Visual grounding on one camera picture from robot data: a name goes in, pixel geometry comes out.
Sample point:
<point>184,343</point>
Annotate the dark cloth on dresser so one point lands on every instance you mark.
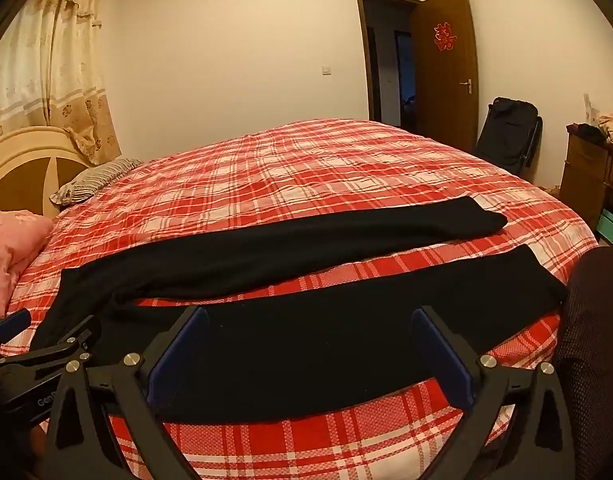
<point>588,132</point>

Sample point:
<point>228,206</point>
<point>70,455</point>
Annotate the brown wooden dresser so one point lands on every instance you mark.
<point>581,175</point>

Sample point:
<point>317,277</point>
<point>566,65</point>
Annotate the person's dark dotted clothing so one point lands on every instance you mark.
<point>596,350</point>

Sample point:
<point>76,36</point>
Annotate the red plaid bed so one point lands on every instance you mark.
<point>336,170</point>

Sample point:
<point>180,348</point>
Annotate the red paper door decoration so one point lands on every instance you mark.
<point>444,36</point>

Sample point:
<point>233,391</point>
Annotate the cream wooden headboard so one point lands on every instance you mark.
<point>21,165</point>

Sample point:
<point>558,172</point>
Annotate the dark wooden door frame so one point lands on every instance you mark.
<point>369,60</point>

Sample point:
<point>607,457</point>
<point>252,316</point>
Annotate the brown wooden door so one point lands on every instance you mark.
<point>444,100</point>

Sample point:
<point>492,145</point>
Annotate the black pants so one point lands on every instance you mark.
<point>286,250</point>

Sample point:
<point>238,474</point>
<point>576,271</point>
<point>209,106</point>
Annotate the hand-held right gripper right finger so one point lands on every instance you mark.
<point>446,360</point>

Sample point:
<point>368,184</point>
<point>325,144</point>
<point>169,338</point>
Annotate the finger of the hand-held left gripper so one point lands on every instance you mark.
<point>14,324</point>
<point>76,337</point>

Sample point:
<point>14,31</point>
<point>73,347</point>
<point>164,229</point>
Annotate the black folding chair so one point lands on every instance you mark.
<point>508,132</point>

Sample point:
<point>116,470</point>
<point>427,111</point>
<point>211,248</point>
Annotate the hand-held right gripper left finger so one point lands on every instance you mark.
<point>179,355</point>

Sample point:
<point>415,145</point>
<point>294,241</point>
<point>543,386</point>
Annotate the striped grey pillow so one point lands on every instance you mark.
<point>96,177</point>

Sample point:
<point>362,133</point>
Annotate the beige floral curtain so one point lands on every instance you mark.
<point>51,60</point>

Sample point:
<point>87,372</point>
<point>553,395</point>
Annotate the pink quilt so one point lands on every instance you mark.
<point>11,245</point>

